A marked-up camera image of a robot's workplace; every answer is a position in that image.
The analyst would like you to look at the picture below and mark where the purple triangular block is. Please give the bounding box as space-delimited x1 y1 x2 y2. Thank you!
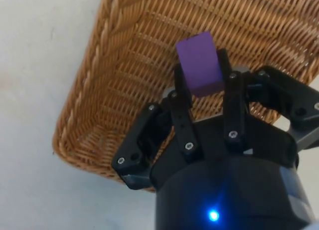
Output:
175 31 224 98

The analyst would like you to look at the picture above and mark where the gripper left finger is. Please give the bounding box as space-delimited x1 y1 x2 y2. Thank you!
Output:
111 63 205 190

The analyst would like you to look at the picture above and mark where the wicker basket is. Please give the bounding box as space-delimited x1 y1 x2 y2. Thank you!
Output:
51 0 319 193

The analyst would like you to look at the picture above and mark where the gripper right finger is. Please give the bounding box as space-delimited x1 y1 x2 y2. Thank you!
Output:
216 48 319 154

